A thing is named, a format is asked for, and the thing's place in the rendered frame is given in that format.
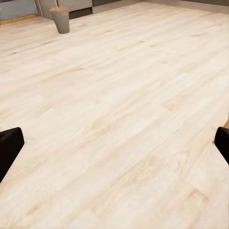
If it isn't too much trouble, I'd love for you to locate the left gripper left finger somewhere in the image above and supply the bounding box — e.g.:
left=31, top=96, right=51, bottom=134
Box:
left=0, top=127, right=24, bottom=183

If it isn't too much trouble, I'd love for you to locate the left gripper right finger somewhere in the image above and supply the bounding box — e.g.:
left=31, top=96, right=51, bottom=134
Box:
left=214, top=127, right=229, bottom=165

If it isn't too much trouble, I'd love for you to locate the trash can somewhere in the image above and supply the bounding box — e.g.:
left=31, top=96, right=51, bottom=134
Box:
left=50, top=7, right=70, bottom=34

